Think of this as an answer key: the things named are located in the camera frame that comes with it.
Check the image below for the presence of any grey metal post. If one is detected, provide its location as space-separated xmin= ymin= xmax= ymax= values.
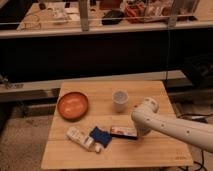
xmin=78 ymin=0 xmax=89 ymax=31

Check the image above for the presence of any black crate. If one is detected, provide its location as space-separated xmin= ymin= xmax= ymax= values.
xmin=181 ymin=53 xmax=213 ymax=87

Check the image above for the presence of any orange bowl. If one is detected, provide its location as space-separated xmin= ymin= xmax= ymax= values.
xmin=57 ymin=92 xmax=89 ymax=120

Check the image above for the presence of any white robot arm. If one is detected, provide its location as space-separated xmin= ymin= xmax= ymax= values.
xmin=131 ymin=97 xmax=213 ymax=154

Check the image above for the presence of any white plastic bottle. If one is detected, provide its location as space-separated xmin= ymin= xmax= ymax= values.
xmin=67 ymin=127 xmax=102 ymax=153

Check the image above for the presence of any black object on shelf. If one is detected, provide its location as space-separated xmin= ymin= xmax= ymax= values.
xmin=102 ymin=10 xmax=124 ymax=25

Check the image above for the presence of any black cable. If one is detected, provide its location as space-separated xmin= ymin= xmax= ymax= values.
xmin=178 ymin=113 xmax=211 ymax=171

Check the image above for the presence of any red and white clutter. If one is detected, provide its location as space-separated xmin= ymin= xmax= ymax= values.
xmin=123 ymin=0 xmax=173 ymax=23

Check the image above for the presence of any blue cloth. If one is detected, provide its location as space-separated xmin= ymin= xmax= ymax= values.
xmin=89 ymin=127 xmax=112 ymax=148

